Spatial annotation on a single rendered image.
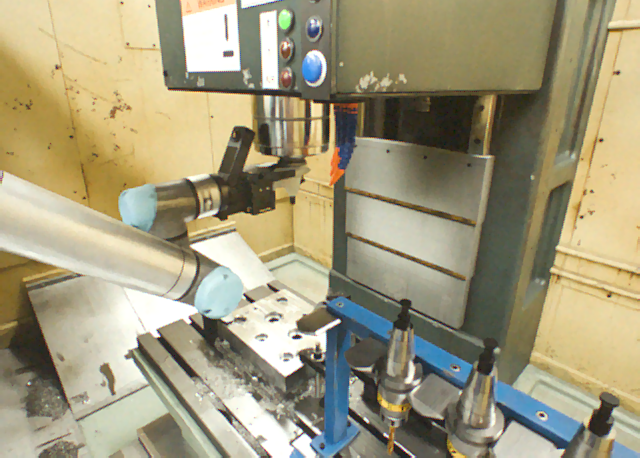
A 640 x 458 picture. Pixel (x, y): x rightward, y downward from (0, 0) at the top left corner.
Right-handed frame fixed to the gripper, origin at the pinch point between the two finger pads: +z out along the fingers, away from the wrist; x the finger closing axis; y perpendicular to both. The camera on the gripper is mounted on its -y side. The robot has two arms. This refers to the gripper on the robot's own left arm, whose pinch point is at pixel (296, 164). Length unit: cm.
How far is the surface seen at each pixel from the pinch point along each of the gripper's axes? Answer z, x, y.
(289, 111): -6.2, 6.1, -11.8
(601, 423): -17, 62, 11
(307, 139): -3.3, 7.7, -6.6
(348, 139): -4.4, 19.1, -8.0
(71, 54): -16, -101, -26
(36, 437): -57, -48, 75
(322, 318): -14.9, 23.6, 19.9
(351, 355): -18.2, 33.2, 19.8
